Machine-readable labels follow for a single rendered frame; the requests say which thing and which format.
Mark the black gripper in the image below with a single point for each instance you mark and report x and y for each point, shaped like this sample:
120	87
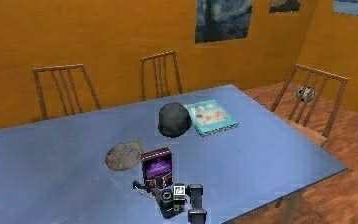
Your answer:
165	197

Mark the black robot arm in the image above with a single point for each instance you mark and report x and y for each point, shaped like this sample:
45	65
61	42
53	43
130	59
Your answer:
195	200

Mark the purple and black box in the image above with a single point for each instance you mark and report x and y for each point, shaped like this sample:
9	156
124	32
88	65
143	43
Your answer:
157	166

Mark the brown flat round bread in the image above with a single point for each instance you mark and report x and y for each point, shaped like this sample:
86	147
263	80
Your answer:
123	156

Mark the turquoise book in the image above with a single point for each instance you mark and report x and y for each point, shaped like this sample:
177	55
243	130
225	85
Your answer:
213	117

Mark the brown wooden chair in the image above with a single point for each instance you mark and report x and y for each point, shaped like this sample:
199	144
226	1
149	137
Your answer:
39	86
333	110
142	80

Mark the blue table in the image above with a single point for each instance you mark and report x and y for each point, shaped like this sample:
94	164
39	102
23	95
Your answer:
253	156

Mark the black and white ball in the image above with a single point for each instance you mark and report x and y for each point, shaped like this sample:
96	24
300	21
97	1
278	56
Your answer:
303	94

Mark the blue swirly wall painting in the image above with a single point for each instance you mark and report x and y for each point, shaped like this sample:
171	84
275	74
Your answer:
222	20

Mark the dark wall picture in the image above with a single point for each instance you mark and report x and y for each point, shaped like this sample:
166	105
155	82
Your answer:
284	5

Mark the pale blue wall picture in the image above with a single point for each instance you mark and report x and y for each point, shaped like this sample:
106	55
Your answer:
353	7

